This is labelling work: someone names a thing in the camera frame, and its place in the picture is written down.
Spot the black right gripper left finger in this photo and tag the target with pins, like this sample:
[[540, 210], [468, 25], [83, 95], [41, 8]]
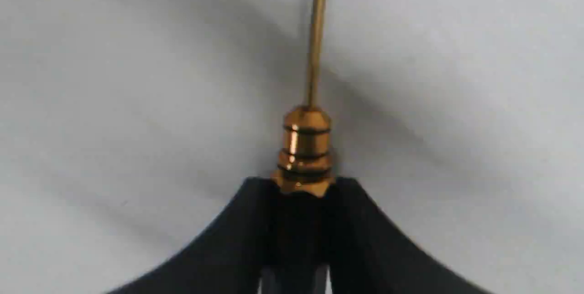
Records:
[[226, 258]]

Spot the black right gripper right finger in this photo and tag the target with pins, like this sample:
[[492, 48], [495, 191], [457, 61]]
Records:
[[368, 254]]

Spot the black gold precision screwdriver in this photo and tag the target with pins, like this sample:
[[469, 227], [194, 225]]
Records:
[[303, 174]]

